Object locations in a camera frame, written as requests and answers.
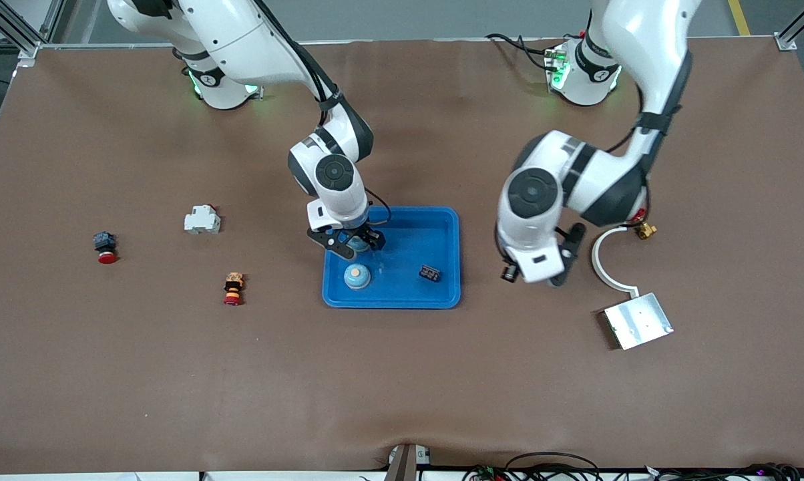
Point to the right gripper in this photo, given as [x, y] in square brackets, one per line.
[368, 236]

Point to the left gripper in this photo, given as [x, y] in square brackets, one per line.
[573, 242]

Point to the blue dome bell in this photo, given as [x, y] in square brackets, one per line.
[360, 244]
[356, 276]

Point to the dark brown cylindrical capacitor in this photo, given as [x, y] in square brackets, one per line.
[430, 272]

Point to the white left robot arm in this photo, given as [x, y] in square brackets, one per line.
[616, 174]

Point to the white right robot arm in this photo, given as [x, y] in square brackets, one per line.
[242, 40]

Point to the white semicircular pipe clamp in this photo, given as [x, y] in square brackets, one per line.
[597, 264]

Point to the blue plastic tray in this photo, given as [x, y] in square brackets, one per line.
[402, 294]

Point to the silver metal plate box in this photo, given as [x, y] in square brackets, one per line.
[639, 322]

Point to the orange striped emergency stop button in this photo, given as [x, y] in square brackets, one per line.
[234, 288]

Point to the white circuit breaker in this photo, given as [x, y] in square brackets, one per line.
[202, 220]

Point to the green terminal connector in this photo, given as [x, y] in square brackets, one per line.
[485, 473]

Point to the red mushroom push button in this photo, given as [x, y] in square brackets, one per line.
[105, 248]

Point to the metal table clamp bracket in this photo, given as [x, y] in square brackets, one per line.
[402, 467]

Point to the aluminium frame post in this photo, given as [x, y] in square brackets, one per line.
[786, 41]
[8, 27]

